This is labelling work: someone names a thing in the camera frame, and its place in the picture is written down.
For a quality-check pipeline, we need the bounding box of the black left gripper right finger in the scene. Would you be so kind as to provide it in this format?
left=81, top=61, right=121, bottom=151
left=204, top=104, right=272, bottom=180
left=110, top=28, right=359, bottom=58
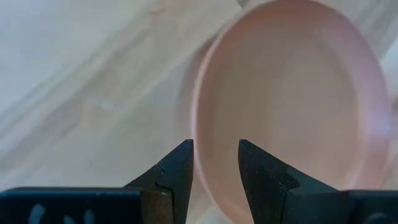
left=238, top=139, right=398, bottom=224

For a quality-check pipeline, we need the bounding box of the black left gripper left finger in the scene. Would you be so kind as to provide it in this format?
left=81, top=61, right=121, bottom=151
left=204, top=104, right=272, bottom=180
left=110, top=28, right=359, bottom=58
left=0, top=139, right=195, bottom=224

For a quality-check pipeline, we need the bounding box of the salmon pink plate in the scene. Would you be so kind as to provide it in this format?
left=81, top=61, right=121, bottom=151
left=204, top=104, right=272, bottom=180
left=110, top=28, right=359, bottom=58
left=177, top=0, right=394, bottom=224

